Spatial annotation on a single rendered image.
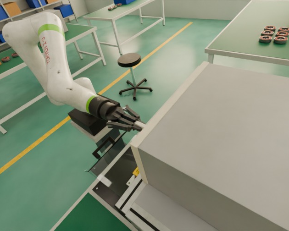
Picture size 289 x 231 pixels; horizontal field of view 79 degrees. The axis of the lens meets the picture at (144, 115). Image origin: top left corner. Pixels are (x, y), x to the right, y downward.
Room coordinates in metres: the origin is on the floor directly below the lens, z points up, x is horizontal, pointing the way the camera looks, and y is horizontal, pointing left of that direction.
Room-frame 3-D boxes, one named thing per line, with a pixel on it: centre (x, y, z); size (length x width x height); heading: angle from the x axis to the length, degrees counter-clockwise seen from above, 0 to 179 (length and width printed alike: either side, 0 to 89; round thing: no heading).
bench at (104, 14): (4.73, -0.13, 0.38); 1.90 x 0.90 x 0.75; 135
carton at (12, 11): (6.22, 3.15, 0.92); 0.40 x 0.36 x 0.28; 45
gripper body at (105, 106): (0.55, 0.13, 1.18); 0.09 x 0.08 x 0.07; 45
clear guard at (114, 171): (0.39, 0.10, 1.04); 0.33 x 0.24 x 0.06; 45
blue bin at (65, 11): (7.33, 2.02, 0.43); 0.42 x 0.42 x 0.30; 45
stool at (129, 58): (2.37, 0.03, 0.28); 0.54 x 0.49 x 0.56; 45
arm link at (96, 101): (0.60, 0.18, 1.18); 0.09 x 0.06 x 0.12; 135
